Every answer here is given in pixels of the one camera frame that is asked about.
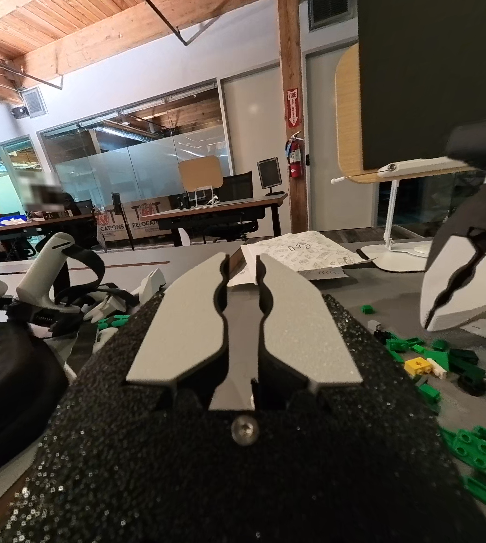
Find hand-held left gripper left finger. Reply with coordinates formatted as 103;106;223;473
125;253;231;404

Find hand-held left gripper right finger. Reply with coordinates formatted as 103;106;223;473
251;254;364;410

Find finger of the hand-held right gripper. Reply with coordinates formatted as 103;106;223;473
420;235;480;331
427;249;486;333

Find grey desk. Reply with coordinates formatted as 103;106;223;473
0;240;486;543

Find brown office desk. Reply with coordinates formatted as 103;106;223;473
139;193;289;247
0;212;99;255

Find white desk lamp board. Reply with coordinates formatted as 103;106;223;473
331;0;486;272

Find white plastic part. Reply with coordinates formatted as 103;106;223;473
135;268;167;308

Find green plastic parts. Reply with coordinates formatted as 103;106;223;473
97;314;131;331

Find white printed paper bag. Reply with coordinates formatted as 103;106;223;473
228;231;377;287

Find yellow brick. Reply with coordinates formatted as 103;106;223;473
404;357;432;376

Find printed cardboard box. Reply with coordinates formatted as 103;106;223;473
95;196;173;251

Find pile of green bricks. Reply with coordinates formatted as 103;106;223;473
361;303;486;520

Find black office chair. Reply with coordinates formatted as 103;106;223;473
203;171;261;243

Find wooden-backed screen on stand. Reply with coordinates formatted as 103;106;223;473
178;155;223;208

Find small black monitor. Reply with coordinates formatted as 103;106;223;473
257;157;285;197

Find red fire extinguisher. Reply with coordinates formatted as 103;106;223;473
285;131;305;180

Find black ribbed object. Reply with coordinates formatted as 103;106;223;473
0;322;71;473

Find high vent grille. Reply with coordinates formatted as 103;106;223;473
309;0;359;32

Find white pistol grip with straps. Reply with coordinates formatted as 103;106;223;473
15;232;106;315

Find red wall sign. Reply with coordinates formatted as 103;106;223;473
286;88;302;129

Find wooden post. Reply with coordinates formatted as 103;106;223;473
277;0;309;234

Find wall air vent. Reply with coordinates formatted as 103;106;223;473
22;87;49;118

